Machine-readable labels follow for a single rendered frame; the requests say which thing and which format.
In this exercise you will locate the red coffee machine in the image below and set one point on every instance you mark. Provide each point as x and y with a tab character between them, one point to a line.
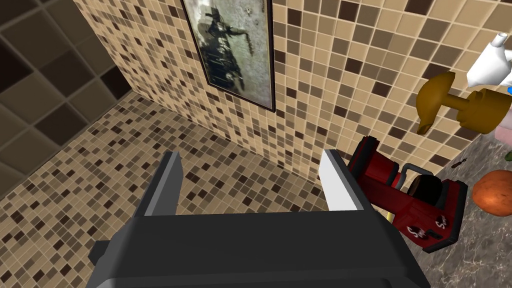
416	202

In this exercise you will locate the white spray bottle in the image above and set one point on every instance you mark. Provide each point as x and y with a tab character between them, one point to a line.
491	64

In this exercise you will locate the pink box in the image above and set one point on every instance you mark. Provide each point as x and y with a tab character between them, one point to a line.
504	130

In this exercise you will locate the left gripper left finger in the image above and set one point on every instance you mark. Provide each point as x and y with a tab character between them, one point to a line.
162	190

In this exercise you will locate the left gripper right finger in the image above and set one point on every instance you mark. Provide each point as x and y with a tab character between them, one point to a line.
340	186

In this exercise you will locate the brown paper towel holder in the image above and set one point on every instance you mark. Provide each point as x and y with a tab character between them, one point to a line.
460	104

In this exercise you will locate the framed grey wall picture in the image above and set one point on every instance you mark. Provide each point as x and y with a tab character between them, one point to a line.
236	50

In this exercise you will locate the orange round fruit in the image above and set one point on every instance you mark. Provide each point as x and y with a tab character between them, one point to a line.
494	192

